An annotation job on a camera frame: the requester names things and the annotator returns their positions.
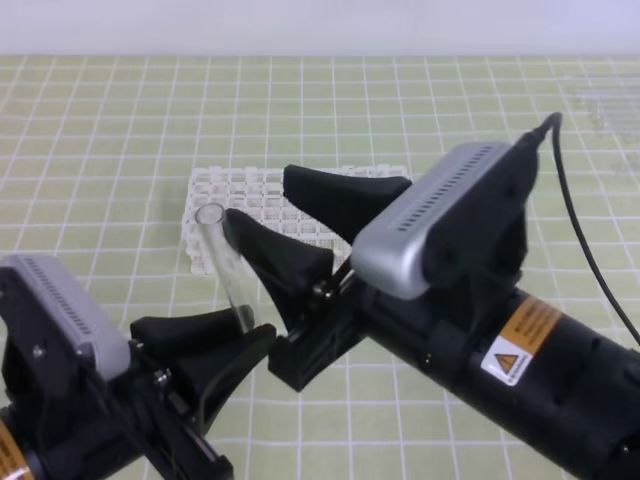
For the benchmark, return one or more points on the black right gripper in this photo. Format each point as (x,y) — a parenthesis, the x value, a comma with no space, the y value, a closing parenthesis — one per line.
(325,315)

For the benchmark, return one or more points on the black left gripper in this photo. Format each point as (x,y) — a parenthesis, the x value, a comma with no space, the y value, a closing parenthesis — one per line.
(85,401)

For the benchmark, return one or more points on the clear glass test tube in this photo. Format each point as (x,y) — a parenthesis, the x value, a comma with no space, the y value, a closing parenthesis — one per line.
(212,223)

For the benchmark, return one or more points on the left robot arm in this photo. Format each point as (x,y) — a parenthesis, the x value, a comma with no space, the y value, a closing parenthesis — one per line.
(65,421)

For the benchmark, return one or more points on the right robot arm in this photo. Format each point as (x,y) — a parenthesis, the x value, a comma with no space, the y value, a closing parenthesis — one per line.
(560,387)

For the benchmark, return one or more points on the white plastic test tube rack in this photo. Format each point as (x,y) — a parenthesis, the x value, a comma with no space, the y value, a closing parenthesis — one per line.
(259,193)

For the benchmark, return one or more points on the spare clear glass test tubes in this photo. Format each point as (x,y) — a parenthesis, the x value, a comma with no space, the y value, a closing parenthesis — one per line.
(611,102)

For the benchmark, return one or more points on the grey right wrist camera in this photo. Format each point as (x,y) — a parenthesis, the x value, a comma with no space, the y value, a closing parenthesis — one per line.
(453,220)

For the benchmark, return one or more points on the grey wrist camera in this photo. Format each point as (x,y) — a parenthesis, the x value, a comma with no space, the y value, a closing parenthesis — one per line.
(83,322)
(453,220)

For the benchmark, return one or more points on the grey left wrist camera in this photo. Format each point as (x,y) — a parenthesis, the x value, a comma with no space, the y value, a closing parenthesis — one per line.
(83,322)

